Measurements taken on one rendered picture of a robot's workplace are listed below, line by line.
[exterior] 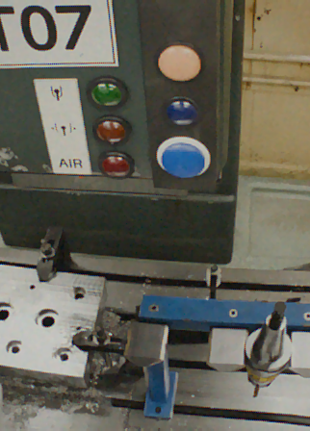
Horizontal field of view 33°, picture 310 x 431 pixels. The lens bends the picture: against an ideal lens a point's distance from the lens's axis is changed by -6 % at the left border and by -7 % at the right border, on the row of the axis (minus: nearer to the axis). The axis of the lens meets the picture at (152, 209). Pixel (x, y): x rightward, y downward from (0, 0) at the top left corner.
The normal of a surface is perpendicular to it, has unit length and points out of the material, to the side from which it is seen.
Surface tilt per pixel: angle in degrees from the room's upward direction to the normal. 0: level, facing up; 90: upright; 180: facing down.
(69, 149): 90
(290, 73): 90
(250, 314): 0
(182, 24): 90
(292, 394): 0
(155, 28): 90
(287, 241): 0
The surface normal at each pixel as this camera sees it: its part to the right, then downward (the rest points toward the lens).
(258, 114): -0.14, 0.73
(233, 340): -0.06, -0.68
